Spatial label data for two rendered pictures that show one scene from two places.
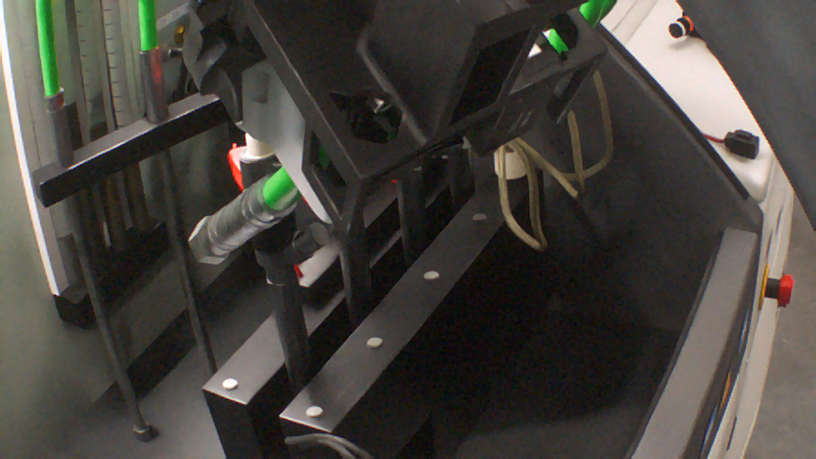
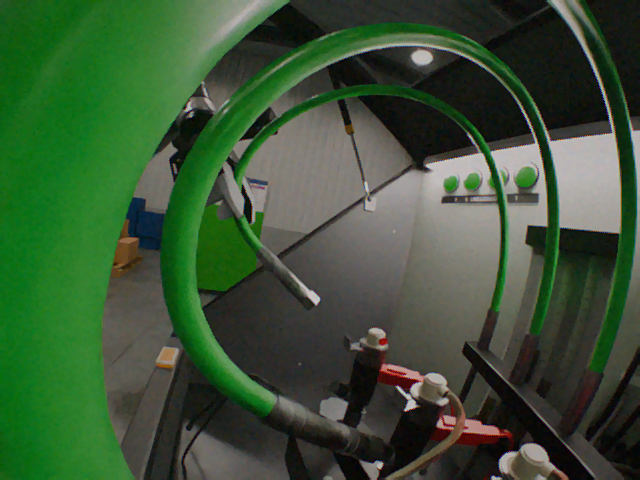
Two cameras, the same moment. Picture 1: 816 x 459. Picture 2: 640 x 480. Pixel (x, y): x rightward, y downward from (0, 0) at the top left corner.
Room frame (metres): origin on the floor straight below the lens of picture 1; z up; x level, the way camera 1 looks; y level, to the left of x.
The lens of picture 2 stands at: (0.61, -0.13, 1.23)
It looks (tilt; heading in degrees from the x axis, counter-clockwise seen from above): 3 degrees down; 131
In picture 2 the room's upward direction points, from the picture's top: 10 degrees clockwise
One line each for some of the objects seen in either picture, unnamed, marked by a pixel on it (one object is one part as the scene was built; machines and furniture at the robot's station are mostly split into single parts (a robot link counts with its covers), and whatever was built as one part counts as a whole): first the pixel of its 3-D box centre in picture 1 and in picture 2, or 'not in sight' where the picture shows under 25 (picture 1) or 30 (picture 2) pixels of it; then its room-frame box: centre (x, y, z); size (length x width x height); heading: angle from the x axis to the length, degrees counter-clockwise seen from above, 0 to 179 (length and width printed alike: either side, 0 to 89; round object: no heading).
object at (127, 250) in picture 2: not in sight; (112, 243); (-4.06, -0.04, 0.39); 1.20 x 0.85 x 0.79; 155
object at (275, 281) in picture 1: (302, 312); (341, 424); (0.52, 0.07, 1.03); 0.05 x 0.03 x 0.21; 60
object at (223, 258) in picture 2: not in sight; (226, 248); (-2.84, 1.64, 0.65); 0.95 x 0.86 x 1.30; 61
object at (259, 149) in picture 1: (263, 150); (374, 345); (0.53, 0.07, 1.13); 0.02 x 0.02 x 0.03
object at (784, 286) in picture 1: (778, 289); not in sight; (0.78, -0.39, 0.80); 0.05 x 0.04 x 0.05; 150
